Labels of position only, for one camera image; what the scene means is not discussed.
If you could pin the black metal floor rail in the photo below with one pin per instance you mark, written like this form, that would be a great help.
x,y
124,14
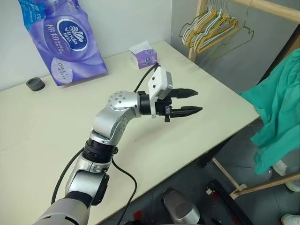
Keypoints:
x,y
225,199

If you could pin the light wooden strut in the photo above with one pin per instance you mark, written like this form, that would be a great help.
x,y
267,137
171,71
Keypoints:
x,y
225,172
264,186

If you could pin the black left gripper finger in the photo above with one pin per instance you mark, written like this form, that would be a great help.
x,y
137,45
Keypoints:
x,y
184,93
185,110

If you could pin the black round cap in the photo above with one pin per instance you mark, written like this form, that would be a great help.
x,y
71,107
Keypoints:
x,y
35,84

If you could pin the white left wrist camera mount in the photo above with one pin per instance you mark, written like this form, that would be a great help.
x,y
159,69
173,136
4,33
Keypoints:
x,y
159,78

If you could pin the light wooden clothes rack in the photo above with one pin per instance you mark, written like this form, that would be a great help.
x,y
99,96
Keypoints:
x,y
192,52

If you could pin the white sneaker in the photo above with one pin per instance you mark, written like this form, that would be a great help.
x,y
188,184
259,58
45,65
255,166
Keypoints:
x,y
280,167
291,219
294,184

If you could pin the green shorts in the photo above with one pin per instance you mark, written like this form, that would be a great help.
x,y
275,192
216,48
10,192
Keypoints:
x,y
281,105

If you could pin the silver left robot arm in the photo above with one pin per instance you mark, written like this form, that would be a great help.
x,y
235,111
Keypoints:
x,y
112,122

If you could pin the grey rounded shape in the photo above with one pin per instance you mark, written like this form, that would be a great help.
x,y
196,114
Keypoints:
x,y
180,208

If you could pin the purple toilet paper pack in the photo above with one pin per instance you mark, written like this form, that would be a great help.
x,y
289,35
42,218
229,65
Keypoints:
x,y
65,47

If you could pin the small purple tissue pack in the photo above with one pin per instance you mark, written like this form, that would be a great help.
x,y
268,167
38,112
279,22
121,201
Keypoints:
x,y
145,59

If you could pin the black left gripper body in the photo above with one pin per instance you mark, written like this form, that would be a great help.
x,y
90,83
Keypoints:
x,y
162,106

